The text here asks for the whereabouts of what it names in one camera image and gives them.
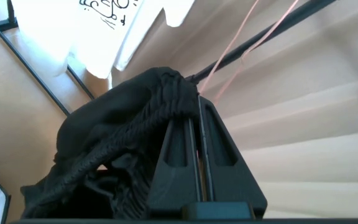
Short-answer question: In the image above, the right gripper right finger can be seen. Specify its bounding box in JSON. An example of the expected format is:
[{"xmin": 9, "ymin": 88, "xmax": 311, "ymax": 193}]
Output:
[{"xmin": 197, "ymin": 95, "xmax": 269, "ymax": 218}]

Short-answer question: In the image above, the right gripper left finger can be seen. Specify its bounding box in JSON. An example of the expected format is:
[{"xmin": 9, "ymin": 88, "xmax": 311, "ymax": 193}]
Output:
[{"xmin": 146, "ymin": 117, "xmax": 203, "ymax": 219}]

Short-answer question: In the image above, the black garment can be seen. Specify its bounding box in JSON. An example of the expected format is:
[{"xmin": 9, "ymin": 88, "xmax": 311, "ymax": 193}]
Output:
[{"xmin": 20, "ymin": 67, "xmax": 200, "ymax": 220}]

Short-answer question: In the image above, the white garment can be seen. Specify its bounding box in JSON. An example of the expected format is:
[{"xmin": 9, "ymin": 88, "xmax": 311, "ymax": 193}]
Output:
[{"xmin": 11, "ymin": 0, "xmax": 195, "ymax": 79}]

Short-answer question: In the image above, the pink clothes hanger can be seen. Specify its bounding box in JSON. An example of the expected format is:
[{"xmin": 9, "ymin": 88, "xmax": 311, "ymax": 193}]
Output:
[{"xmin": 197, "ymin": 0, "xmax": 301, "ymax": 106}]

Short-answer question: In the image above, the black clothes rack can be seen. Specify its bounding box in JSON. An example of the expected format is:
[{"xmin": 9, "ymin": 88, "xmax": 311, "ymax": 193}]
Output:
[{"xmin": 0, "ymin": 0, "xmax": 337, "ymax": 116}]

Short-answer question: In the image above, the beige curtain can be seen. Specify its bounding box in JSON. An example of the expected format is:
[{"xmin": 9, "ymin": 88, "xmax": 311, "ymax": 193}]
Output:
[{"xmin": 110, "ymin": 0, "xmax": 358, "ymax": 218}]

